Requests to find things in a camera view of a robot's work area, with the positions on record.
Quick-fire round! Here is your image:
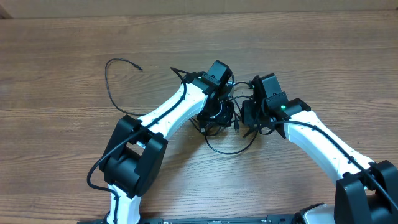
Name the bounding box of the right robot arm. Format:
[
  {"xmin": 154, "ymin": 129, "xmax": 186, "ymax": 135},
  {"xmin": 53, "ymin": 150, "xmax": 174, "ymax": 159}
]
[{"xmin": 241, "ymin": 73, "xmax": 397, "ymax": 224}]

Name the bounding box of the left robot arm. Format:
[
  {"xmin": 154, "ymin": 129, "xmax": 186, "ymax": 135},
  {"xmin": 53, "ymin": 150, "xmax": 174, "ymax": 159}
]
[{"xmin": 98, "ymin": 60, "xmax": 233, "ymax": 223}]

